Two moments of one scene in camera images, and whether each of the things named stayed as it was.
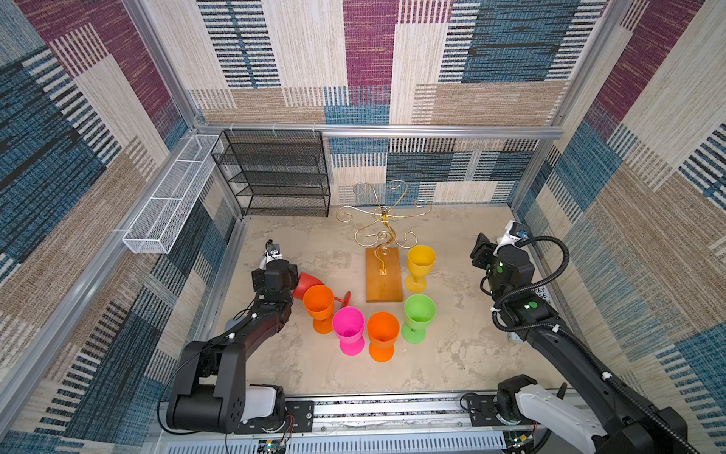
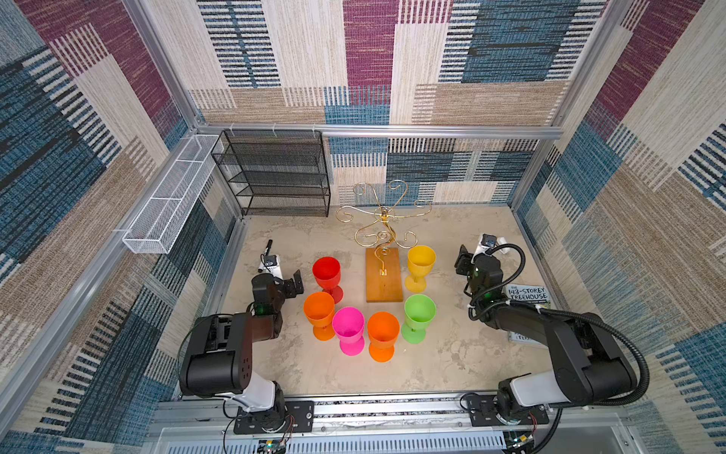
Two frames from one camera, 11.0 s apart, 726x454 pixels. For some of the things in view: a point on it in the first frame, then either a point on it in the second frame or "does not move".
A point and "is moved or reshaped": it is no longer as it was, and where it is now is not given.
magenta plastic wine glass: [349, 325] does not move
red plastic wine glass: [304, 281] is moved or reshaped
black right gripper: [482, 251] to [462, 261]
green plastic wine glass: [420, 311] does not move
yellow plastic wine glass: [421, 262] does not move
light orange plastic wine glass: [319, 300] is moved or reshaped
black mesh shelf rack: [277, 173] does not move
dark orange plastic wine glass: [383, 328] does not move
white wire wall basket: [155, 226] does not move
